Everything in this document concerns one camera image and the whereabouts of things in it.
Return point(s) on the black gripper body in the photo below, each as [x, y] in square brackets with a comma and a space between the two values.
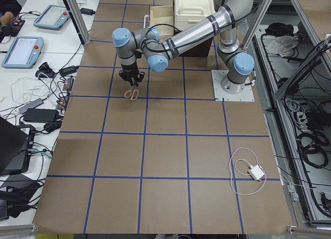
[130, 70]

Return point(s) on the orange grey scissors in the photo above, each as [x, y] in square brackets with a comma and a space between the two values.
[132, 93]

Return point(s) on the dark wooden drawer cabinet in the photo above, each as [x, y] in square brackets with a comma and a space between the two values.
[165, 15]

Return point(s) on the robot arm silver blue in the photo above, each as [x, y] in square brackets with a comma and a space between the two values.
[131, 45]

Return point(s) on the black power adapter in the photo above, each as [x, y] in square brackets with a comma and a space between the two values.
[87, 11]

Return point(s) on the cream plastic tray box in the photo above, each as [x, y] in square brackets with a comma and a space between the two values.
[192, 11]

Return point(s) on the teach pendant far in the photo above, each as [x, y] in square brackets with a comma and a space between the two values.
[53, 18]

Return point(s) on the teach pendant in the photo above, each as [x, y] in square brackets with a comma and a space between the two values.
[53, 18]
[23, 52]

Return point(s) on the large black power brick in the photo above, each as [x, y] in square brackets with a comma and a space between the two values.
[40, 115]

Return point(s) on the teach pendant near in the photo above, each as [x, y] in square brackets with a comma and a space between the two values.
[23, 52]

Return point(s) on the black laptop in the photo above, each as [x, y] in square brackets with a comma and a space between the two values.
[16, 144]

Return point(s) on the white crumpled cloth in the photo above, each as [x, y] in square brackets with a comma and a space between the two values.
[283, 46]

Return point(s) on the aluminium frame post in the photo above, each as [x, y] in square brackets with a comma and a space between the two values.
[78, 22]

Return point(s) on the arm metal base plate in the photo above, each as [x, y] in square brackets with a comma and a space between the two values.
[225, 90]

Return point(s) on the white charger with cable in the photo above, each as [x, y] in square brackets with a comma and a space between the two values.
[255, 171]

